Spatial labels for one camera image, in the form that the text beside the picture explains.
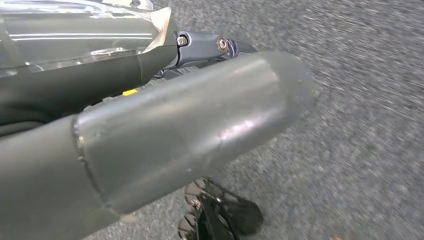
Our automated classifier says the black robot foot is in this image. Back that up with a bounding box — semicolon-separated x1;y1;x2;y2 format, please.
177;177;265;240

